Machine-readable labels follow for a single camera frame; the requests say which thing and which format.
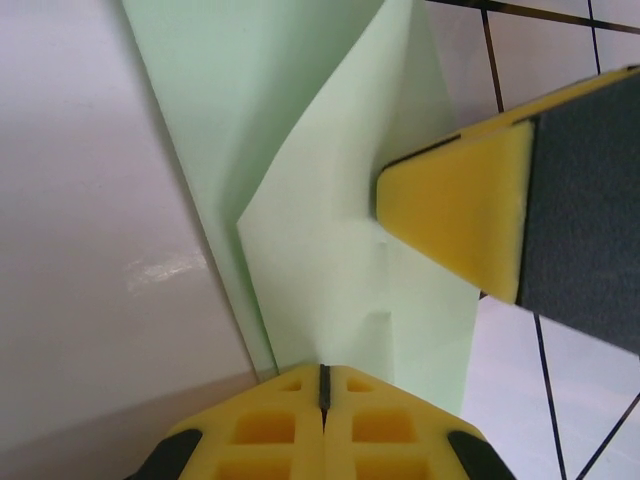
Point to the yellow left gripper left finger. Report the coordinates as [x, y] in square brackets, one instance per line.
[260, 440]

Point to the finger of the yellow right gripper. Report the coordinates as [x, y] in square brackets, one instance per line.
[575, 200]

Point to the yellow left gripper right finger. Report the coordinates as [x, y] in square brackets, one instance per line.
[390, 440]

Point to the light green cloth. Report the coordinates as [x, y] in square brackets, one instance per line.
[300, 150]

